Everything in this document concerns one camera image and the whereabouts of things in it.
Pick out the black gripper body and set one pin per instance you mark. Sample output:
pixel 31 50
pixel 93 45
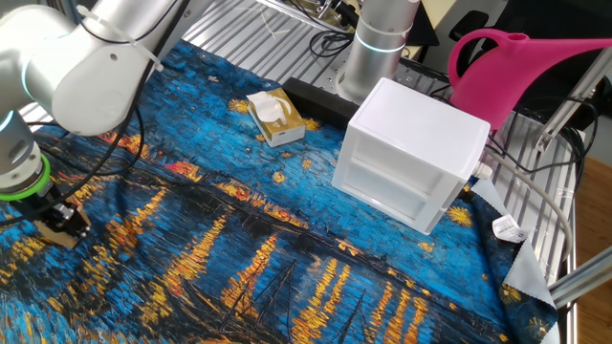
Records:
pixel 36 208

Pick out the aluminium frame profile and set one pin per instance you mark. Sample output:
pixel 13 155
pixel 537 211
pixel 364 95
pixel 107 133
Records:
pixel 569 105
pixel 583 277

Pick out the pink watering can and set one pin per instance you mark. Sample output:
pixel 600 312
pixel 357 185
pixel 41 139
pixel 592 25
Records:
pixel 502 76

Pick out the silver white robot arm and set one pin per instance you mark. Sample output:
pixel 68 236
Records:
pixel 91 81

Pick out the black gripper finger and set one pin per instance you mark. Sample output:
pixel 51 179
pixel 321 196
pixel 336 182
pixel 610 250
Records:
pixel 72 221

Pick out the blue starry night tablecloth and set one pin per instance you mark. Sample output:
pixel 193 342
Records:
pixel 287 248

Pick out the small wooden cube block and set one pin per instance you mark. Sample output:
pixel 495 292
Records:
pixel 57 238

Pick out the white plastic drawer box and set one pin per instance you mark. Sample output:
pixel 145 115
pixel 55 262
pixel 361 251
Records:
pixel 421 124

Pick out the yellow tissue pack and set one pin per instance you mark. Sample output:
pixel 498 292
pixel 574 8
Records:
pixel 282 126

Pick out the black foam strip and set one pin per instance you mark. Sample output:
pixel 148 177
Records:
pixel 315 102

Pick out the white care label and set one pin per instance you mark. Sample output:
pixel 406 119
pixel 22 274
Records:
pixel 509 228

